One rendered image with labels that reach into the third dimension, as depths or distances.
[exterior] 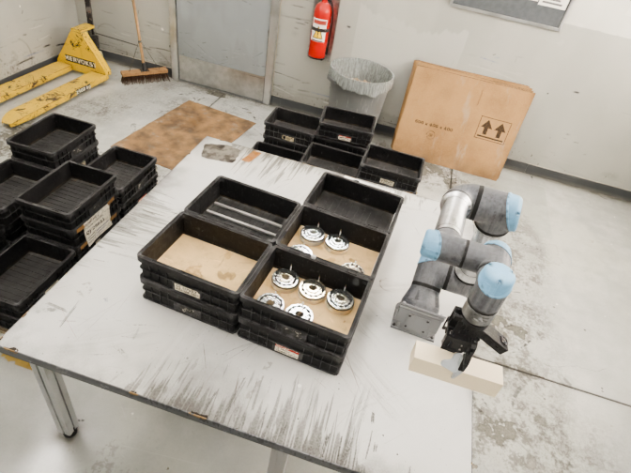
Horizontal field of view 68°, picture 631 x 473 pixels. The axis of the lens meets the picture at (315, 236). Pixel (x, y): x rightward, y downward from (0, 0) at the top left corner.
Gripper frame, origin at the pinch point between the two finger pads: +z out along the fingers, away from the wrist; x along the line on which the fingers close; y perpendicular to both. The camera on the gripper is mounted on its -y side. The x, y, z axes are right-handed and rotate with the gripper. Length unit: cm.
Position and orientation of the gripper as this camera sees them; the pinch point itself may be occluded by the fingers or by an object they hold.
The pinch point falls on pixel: (456, 365)
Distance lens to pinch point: 137.3
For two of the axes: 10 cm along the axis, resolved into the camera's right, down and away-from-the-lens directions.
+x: -2.6, 6.0, -7.6
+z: -1.5, 7.5, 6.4
